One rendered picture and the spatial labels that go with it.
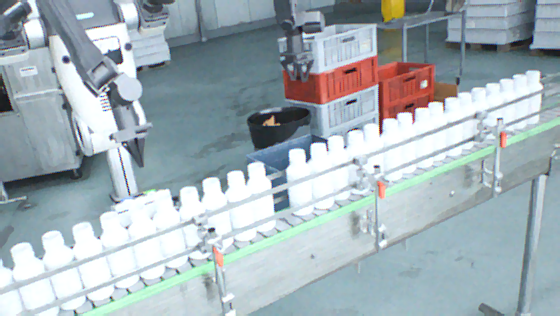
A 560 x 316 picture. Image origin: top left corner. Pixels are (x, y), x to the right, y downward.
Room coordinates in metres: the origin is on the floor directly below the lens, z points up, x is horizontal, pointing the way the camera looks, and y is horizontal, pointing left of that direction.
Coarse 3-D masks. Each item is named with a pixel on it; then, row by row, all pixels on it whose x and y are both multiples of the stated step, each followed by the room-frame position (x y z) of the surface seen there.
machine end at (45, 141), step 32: (32, 0) 4.38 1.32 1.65; (0, 64) 4.28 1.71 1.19; (32, 64) 4.33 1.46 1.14; (32, 96) 4.29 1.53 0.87; (64, 96) 4.50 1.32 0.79; (0, 128) 4.29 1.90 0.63; (32, 128) 4.32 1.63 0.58; (64, 128) 4.34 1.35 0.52; (0, 160) 4.28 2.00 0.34; (32, 160) 4.31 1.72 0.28; (64, 160) 4.33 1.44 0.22
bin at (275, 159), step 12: (288, 144) 1.77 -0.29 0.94; (300, 144) 1.79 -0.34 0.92; (252, 156) 1.70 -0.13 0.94; (264, 156) 1.72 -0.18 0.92; (276, 156) 1.74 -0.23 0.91; (288, 156) 1.76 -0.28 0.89; (264, 168) 1.58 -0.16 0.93; (276, 168) 1.74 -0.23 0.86; (276, 180) 1.51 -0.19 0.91; (288, 192) 1.45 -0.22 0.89; (276, 204) 1.53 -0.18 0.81; (288, 204) 1.45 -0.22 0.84
